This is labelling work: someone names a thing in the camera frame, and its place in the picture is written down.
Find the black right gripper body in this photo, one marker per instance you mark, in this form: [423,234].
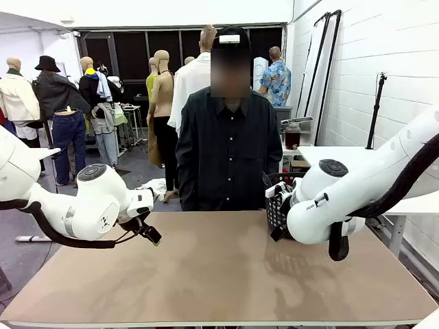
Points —
[287,198]

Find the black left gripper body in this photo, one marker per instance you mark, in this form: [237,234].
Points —
[132,224]

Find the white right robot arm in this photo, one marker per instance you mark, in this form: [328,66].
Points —
[360,185]

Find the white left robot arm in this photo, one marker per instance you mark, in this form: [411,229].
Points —
[99,202]

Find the black perforated laundry basket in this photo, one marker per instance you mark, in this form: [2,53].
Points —
[274,214]

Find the white crumpled cloth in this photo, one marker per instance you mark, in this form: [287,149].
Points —
[152,186]

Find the glass jar dark liquid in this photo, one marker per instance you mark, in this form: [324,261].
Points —
[292,138]

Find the person in dark shirt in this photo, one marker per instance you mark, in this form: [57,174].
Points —
[226,154]

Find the grey metal tool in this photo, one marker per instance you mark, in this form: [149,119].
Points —
[302,120]

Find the light jeans half mannequin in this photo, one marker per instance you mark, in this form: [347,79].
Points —
[104,144]

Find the blue jeans half mannequin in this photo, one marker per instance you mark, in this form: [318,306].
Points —
[68,137]

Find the small white work table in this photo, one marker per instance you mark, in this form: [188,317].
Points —
[132,109]

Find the floral blue shirt mannequin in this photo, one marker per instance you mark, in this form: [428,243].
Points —
[278,82]

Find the white standing fan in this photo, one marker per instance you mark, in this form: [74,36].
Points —
[259,73]

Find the black tripod stand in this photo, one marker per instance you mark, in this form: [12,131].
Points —
[376,106]

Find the bare beige mannequin black trousers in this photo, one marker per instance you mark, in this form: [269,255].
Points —
[163,96]

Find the black framed white panel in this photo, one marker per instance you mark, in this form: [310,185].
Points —
[331,68]
[313,68]

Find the yellow top mannequin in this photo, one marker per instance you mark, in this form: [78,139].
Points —
[151,84]

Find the black jacket yellow collar mannequin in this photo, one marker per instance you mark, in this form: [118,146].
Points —
[91,87]

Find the white shirt mannequin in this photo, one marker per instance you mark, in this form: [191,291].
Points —
[192,85]

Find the bucket hat dark jacket mannequin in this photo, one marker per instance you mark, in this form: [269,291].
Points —
[58,92]

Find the black cap on person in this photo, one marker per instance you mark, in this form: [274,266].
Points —
[245,37]

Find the beige mannequin head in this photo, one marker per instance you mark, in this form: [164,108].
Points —
[189,60]

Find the cream jacket mannequin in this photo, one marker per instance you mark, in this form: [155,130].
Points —
[17,99]

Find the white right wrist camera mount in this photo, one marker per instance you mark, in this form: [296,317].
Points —
[276,190]

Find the head mounted camera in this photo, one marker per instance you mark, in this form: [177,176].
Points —
[229,38]

